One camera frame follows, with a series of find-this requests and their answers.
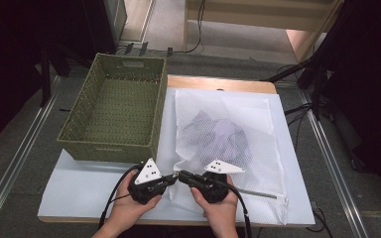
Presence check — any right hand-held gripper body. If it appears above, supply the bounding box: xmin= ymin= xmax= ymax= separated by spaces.
xmin=190 ymin=159 xmax=246 ymax=204

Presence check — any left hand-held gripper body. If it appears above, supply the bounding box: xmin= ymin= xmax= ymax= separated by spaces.
xmin=127 ymin=157 xmax=171 ymax=205

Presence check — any lilac shirt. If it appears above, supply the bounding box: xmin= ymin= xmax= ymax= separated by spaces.
xmin=181 ymin=110 xmax=252 ymax=167

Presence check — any white mesh laundry bag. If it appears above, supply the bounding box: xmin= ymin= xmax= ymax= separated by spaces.
xmin=168 ymin=88 xmax=290 ymax=226

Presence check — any green woven basket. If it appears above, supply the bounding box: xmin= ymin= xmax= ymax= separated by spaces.
xmin=56 ymin=53 xmax=169 ymax=165

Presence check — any person's right hand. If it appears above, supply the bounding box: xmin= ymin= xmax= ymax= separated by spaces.
xmin=190 ymin=175 xmax=240 ymax=230

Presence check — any person's left hand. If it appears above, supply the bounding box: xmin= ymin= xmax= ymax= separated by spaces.
xmin=111 ymin=170 xmax=164 ymax=230

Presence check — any person's dark clothing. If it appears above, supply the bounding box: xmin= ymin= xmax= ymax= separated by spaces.
xmin=118 ymin=225 xmax=247 ymax=238

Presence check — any white table sheet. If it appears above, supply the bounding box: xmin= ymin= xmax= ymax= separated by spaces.
xmin=37 ymin=86 xmax=317 ymax=227

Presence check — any black metal stand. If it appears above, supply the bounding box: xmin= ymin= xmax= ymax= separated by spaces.
xmin=38 ymin=39 xmax=93 ymax=108
xmin=261 ymin=0 xmax=381 ymax=121

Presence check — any dark cabinet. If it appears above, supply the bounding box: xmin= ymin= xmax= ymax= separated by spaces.
xmin=81 ymin=0 xmax=129 ymax=56

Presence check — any light wooden shelf unit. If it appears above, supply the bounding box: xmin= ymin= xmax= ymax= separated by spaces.
xmin=183 ymin=0 xmax=345 ymax=63

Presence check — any right hand-held gripper cable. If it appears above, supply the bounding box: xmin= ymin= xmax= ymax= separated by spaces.
xmin=225 ymin=180 xmax=254 ymax=238

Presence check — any hand-held gripper cable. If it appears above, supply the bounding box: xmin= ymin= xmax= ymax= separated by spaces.
xmin=225 ymin=180 xmax=254 ymax=238
xmin=97 ymin=164 xmax=145 ymax=233

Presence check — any left hand-held gripper cable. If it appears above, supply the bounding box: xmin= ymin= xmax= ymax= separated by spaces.
xmin=97 ymin=164 xmax=145 ymax=233

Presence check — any black floor cable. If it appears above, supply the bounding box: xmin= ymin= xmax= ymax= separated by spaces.
xmin=306 ymin=200 xmax=329 ymax=234
xmin=283 ymin=102 xmax=314 ymax=154

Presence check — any metal floor rail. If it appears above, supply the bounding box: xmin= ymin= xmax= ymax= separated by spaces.
xmin=297 ymin=88 xmax=371 ymax=238
xmin=0 ymin=74 xmax=63 ymax=234

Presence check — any thin black hanging cable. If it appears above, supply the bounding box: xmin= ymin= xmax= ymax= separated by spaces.
xmin=170 ymin=0 xmax=206 ymax=56

